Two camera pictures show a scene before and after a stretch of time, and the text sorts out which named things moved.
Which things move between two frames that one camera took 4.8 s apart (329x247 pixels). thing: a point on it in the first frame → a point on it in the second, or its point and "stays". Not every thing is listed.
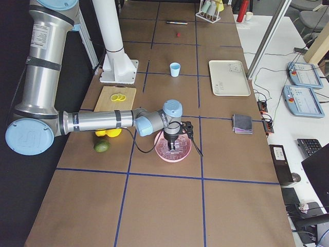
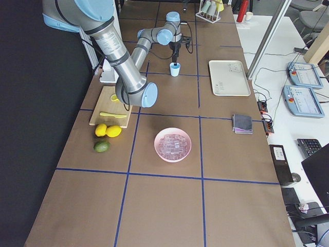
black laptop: x=316 y=168 stays
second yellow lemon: x=101 y=133 stays
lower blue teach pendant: x=302 y=101 stays
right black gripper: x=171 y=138 → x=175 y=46
